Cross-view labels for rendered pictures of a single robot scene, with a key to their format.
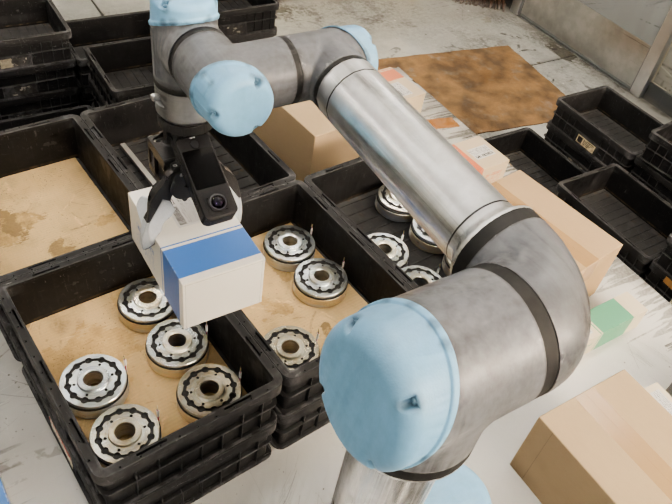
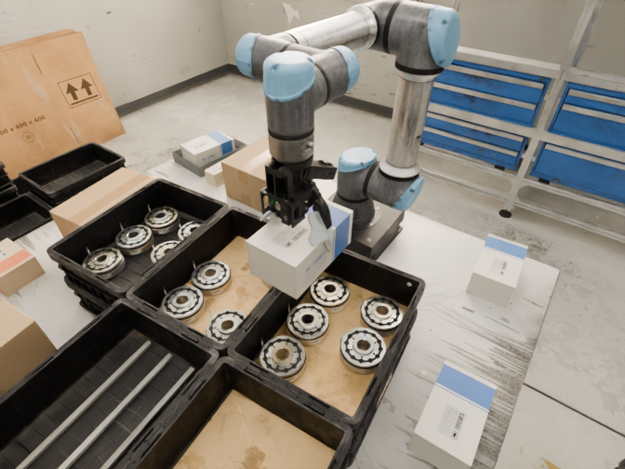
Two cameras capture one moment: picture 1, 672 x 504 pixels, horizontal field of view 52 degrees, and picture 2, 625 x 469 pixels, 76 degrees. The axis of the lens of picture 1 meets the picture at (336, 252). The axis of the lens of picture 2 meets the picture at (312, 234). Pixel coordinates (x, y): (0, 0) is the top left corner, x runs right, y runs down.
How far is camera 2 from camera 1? 1.17 m
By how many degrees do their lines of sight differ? 72
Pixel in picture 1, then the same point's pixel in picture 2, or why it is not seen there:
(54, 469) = (395, 393)
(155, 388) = (339, 325)
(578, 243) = (127, 180)
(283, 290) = (224, 298)
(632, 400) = (238, 158)
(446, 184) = (353, 19)
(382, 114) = (324, 28)
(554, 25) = not seen: outside the picture
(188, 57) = (335, 68)
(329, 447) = not seen: hidden behind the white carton
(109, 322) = (307, 380)
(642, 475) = not seen: hidden behind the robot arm
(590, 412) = (253, 167)
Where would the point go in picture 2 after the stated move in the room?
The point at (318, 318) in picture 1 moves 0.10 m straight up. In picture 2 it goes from (240, 274) to (235, 247)
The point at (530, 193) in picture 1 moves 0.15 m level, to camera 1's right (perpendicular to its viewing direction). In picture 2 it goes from (79, 203) to (86, 179)
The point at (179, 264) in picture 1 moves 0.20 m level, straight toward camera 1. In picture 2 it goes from (339, 217) to (411, 186)
